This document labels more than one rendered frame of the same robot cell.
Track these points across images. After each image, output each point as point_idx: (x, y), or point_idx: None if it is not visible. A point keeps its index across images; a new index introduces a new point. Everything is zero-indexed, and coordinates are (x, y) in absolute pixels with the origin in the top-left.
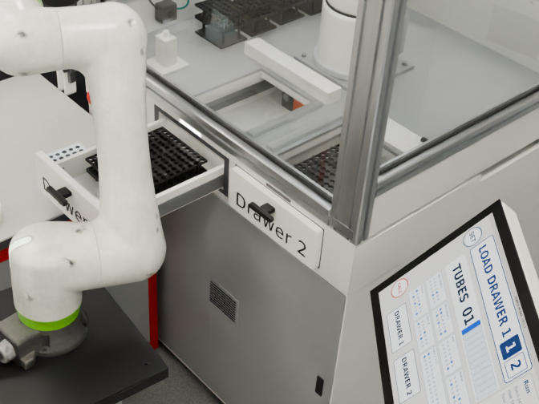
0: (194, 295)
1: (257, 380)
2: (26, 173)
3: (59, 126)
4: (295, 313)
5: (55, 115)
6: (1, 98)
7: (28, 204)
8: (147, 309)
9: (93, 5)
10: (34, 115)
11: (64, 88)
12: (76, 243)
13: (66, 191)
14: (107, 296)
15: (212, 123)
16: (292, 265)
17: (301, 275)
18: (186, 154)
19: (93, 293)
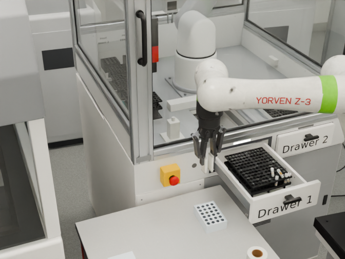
0: None
1: (283, 238)
2: (209, 239)
3: (157, 218)
4: (312, 178)
5: (144, 218)
6: (107, 243)
7: (244, 241)
8: None
9: (342, 60)
10: (138, 228)
11: (212, 168)
12: None
13: (290, 195)
14: (344, 213)
15: (259, 126)
16: (312, 155)
17: (318, 155)
18: (253, 152)
19: (343, 217)
